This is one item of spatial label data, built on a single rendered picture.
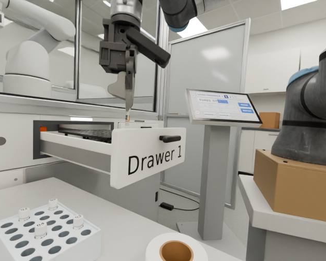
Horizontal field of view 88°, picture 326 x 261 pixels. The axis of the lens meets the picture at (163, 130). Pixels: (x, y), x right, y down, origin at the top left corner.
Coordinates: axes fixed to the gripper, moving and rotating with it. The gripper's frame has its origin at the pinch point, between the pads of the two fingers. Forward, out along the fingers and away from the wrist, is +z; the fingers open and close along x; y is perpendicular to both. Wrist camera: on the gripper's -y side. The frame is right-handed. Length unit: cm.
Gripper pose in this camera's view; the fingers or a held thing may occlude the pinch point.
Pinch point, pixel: (130, 106)
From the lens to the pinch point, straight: 44.0
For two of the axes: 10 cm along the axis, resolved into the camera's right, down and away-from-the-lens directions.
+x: 1.1, 0.7, -9.9
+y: -9.9, -0.5, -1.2
